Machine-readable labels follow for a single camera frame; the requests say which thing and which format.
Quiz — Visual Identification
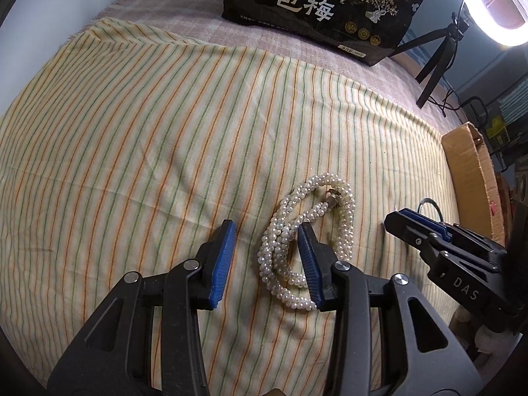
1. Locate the thin dark bangle ring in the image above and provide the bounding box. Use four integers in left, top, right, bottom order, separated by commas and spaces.
416, 198, 445, 223

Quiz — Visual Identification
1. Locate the open cardboard box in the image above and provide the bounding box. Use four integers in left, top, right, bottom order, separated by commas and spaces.
441, 122, 512, 246

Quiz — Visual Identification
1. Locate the yellow box on rack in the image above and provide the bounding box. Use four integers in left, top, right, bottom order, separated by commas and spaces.
486, 115, 510, 149

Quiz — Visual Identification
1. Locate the black printed snack bag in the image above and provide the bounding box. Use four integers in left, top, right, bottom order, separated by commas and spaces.
223, 0, 423, 66

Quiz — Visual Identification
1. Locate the black tripod stand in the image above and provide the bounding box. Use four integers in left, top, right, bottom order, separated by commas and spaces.
390, 0, 470, 108

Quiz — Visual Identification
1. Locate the twisted white pearl necklace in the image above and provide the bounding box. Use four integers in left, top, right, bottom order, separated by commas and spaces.
257, 172, 357, 313

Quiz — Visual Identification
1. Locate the white ring light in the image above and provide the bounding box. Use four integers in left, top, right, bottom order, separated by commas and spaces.
464, 0, 527, 48

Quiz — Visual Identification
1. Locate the black light power cable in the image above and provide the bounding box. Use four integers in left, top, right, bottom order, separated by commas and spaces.
426, 94, 490, 123

